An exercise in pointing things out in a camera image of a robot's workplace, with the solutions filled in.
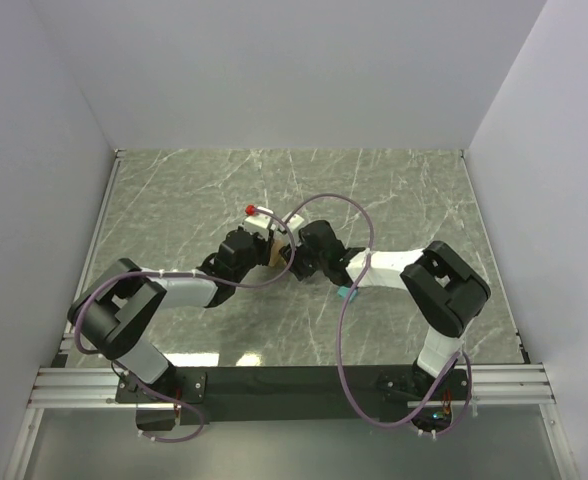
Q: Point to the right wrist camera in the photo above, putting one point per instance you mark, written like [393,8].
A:
[295,223]

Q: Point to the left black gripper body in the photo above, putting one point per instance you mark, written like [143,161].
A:
[260,256]

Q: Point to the peach cube socket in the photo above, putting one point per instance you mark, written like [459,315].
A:
[276,260]

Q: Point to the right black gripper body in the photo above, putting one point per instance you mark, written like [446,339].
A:
[305,263]

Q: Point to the teal plug adapter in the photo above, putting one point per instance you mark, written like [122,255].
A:
[346,293]

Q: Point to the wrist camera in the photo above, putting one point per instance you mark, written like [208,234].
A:
[295,223]
[259,221]

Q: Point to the black base bar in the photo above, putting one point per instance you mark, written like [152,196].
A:
[228,394]

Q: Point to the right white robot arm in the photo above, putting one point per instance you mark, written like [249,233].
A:
[448,292]

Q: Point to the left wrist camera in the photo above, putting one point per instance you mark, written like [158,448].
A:
[259,221]

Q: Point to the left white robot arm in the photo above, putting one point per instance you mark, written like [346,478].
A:
[111,316]

